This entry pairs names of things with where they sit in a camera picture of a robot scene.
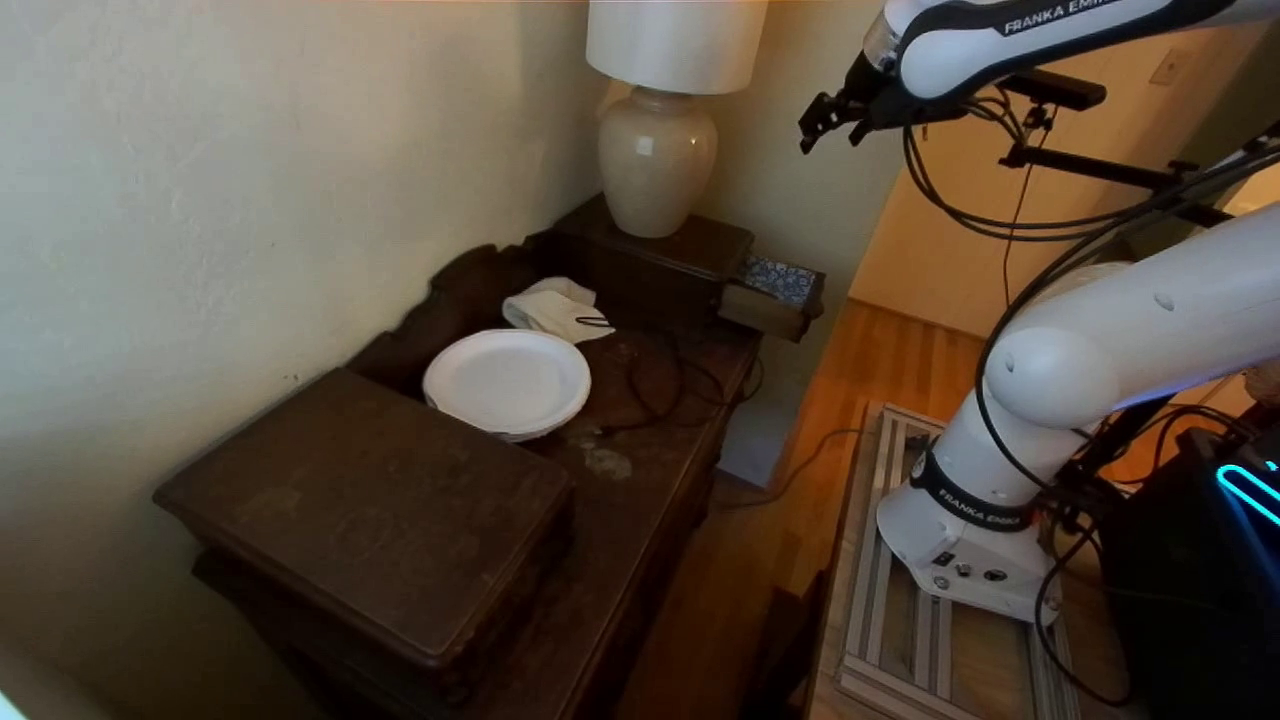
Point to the small dark wooden drawer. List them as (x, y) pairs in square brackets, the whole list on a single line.
[(767, 314)]

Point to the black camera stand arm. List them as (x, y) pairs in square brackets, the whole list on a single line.
[(1106, 168)]

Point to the wide dark wooden drawer box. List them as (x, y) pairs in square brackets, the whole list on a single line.
[(372, 505)]

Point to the grey flat floor box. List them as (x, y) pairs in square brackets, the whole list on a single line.
[(753, 447)]

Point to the dark wooden dresser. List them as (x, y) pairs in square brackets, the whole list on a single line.
[(641, 464)]

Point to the wooden robot mounting platform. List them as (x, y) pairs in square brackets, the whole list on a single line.
[(894, 641)]

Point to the white plate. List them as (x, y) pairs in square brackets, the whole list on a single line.
[(507, 386)]

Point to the white crumpled cloth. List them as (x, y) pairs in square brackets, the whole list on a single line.
[(555, 311)]

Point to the black bar camera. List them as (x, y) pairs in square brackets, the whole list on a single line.
[(1054, 91)]

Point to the white lamp shade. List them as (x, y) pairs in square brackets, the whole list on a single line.
[(673, 46)]

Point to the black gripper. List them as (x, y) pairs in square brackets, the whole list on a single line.
[(874, 100)]

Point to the black computer with blue light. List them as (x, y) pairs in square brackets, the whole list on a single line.
[(1192, 586)]

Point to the beige ceramic lamp base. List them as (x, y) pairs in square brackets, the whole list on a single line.
[(659, 165)]

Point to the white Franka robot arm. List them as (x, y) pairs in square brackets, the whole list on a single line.
[(1134, 333)]

